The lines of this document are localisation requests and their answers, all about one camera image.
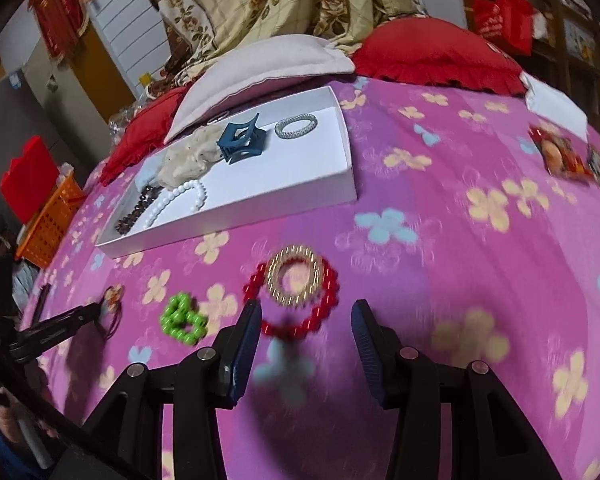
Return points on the beige pillow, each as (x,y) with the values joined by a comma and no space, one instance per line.
(260,65)

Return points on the red printed packet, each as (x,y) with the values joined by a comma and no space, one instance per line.
(560,152)

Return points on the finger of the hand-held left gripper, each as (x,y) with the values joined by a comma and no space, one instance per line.
(55,330)

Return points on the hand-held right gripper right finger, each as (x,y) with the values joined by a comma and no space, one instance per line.
(367,355)

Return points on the white cardboard box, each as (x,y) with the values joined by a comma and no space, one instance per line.
(290,170)

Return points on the orange plastic basket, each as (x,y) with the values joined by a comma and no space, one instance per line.
(50,230)

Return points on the pink floral bedsheet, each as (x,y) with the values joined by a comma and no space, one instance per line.
(430,240)

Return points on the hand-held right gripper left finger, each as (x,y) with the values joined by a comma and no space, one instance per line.
(242,355)

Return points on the beige scrunchie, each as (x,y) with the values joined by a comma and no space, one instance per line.
(187,157)

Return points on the white paper sheet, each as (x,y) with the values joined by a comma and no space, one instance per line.
(555,102)

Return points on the wooden shelf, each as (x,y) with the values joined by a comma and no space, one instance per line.
(575,35)

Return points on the blue hair claw clip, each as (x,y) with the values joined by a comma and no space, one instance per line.
(242,142)

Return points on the red wall hanging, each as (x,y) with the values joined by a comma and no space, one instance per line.
(60,10)

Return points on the red shopping bag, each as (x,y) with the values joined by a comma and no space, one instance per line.
(505,20)

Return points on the small yellow box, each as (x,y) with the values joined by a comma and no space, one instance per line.
(145,79)

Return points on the brown wooden door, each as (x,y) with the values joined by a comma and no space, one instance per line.
(105,70)

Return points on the red ruffled pillow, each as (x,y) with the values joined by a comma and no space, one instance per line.
(135,135)
(430,50)

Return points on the clear plastic wrap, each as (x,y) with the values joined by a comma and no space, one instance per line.
(125,117)

